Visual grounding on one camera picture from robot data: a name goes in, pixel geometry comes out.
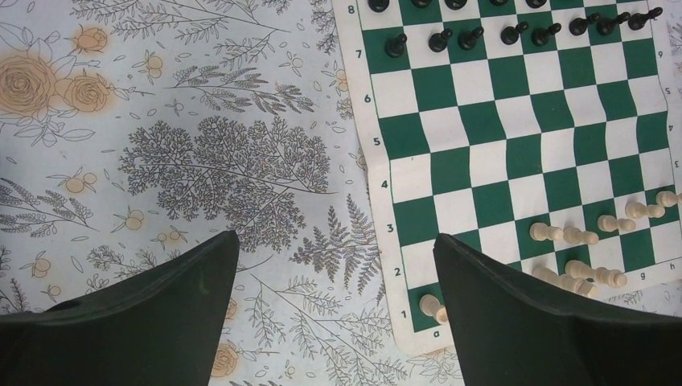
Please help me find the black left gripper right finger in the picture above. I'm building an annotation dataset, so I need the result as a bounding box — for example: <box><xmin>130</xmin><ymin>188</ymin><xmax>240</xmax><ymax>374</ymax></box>
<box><xmin>433</xmin><ymin>233</ymin><xmax>681</xmax><ymax>385</ymax></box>

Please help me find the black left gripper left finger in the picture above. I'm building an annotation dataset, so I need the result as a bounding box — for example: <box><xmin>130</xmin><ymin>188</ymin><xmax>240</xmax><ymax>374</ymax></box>
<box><xmin>1</xmin><ymin>231</ymin><xmax>240</xmax><ymax>385</ymax></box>

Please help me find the white tall piece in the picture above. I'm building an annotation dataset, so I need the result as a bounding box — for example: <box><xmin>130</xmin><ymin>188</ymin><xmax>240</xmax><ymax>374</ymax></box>
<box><xmin>532</xmin><ymin>266</ymin><xmax>598</xmax><ymax>298</ymax></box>
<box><xmin>565</xmin><ymin>260</ymin><xmax>628</xmax><ymax>289</ymax></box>

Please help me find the white pawn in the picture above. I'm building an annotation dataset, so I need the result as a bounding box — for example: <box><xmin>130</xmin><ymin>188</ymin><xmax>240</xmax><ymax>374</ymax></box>
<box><xmin>625</xmin><ymin>202</ymin><xmax>665</xmax><ymax>220</ymax></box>
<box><xmin>563</xmin><ymin>227</ymin><xmax>599</xmax><ymax>245</ymax></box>
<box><xmin>529</xmin><ymin>222</ymin><xmax>563</xmax><ymax>241</ymax></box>
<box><xmin>598</xmin><ymin>215</ymin><xmax>636</xmax><ymax>232</ymax></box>

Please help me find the green white chess board mat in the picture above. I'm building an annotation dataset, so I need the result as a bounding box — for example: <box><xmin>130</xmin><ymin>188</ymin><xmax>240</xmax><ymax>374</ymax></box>
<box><xmin>333</xmin><ymin>1</ymin><xmax>681</xmax><ymax>354</ymax></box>

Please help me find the floral table mat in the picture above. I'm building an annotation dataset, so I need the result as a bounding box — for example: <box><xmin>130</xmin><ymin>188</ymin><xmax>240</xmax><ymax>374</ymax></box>
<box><xmin>1</xmin><ymin>1</ymin><xmax>681</xmax><ymax>385</ymax></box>

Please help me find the black pawn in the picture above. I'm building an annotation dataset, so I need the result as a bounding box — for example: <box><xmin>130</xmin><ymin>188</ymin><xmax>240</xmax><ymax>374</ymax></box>
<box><xmin>428</xmin><ymin>28</ymin><xmax>454</xmax><ymax>53</ymax></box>
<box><xmin>458</xmin><ymin>26</ymin><xmax>484</xmax><ymax>51</ymax></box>
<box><xmin>384</xmin><ymin>33</ymin><xmax>408</xmax><ymax>58</ymax></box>
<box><xmin>500</xmin><ymin>21</ymin><xmax>529</xmax><ymax>45</ymax></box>

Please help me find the black bishop piece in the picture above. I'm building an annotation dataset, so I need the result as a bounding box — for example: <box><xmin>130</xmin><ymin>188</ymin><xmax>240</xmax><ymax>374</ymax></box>
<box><xmin>445</xmin><ymin>0</ymin><xmax>467</xmax><ymax>10</ymax></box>

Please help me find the black knight piece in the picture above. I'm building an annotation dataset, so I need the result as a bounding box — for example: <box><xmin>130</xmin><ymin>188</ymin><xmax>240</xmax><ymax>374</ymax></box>
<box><xmin>411</xmin><ymin>0</ymin><xmax>432</xmax><ymax>9</ymax></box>

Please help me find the black rook corner piece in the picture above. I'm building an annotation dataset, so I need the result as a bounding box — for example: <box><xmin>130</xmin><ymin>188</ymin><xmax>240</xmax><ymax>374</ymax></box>
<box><xmin>368</xmin><ymin>0</ymin><xmax>390</xmax><ymax>13</ymax></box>

